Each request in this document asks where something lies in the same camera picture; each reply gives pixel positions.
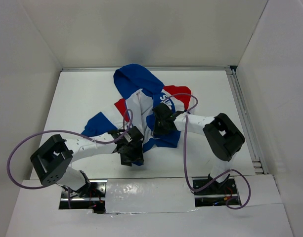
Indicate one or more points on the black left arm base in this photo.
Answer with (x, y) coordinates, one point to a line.
(90, 196)

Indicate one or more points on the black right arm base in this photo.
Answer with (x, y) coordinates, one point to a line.
(217, 194)

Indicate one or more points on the white taped panel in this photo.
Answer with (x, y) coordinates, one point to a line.
(159, 195)

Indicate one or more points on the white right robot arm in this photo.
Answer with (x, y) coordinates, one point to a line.
(224, 138)

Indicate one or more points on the blue white red jacket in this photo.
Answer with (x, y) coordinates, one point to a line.
(140, 91)

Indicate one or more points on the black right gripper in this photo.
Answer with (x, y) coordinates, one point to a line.
(156, 130)

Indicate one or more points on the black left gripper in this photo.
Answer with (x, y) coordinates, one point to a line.
(138, 154)

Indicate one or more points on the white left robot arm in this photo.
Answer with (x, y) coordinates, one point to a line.
(52, 159)

